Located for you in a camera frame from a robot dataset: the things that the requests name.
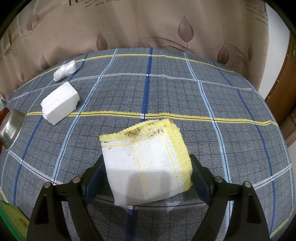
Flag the yellow-edged white dishcloth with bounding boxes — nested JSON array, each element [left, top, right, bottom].
[[99, 119, 193, 206]]

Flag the grey plaid tablecloth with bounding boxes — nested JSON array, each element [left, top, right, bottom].
[[1, 48, 295, 240]]

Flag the white foam block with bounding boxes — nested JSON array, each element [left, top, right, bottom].
[[41, 82, 80, 126]]

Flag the green printed box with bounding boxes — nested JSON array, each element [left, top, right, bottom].
[[1, 200, 29, 240]]

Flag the steel bowl upside down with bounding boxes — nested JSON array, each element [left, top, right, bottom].
[[1, 109, 26, 152]]

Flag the small white crumpled wad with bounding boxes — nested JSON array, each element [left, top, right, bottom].
[[53, 60, 77, 82]]

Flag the beige leaf-pattern curtain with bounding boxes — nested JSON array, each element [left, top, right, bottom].
[[1, 1, 268, 98]]

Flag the brown wooden door frame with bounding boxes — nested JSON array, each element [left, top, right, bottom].
[[265, 34, 296, 147]]

